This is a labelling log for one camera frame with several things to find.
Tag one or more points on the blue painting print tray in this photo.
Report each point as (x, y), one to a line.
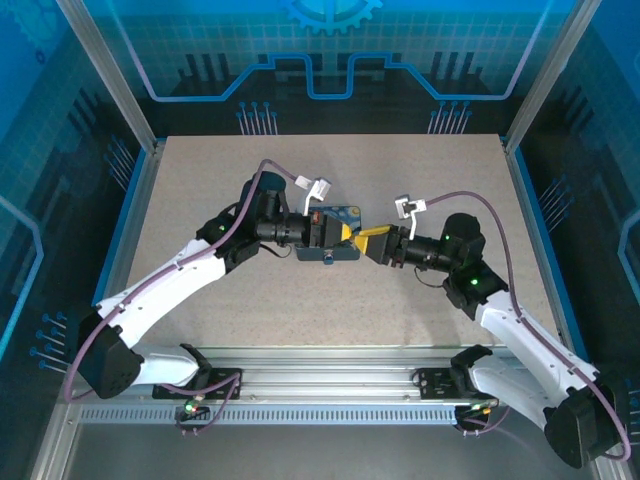
(350, 212)

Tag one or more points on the small silver padlock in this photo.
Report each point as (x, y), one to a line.
(328, 256)

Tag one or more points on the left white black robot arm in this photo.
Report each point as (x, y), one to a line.
(165, 285)

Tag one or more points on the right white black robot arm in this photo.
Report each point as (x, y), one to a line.
(525, 335)

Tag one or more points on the aluminium table side rail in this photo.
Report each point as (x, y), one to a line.
(532, 225)
(130, 215)

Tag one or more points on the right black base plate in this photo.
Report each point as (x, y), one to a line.
(435, 384)

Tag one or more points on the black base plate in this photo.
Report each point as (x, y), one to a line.
(435, 384)
(225, 385)

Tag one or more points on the aluminium mounting rail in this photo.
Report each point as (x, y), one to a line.
(325, 380)

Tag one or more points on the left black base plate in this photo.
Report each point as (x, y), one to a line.
(225, 385)

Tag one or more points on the aluminium frame post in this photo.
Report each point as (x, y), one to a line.
(550, 75)
(107, 75)

